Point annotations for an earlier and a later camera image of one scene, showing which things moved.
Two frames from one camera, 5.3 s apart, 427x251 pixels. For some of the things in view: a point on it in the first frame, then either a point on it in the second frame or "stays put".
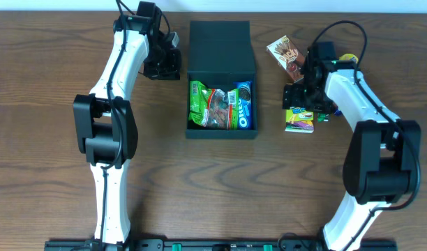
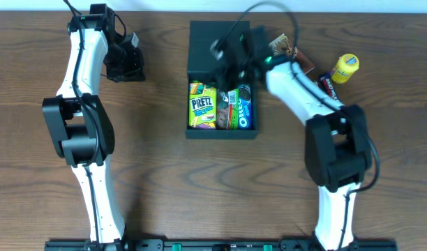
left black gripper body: x=162 y=72 to x=128 y=68
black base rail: x=215 y=245 stays put
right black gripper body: x=301 y=99 to x=227 y=72
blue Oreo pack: x=245 y=105 stays put
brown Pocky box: x=289 y=56 stays put
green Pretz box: x=299 y=120 to x=202 y=105
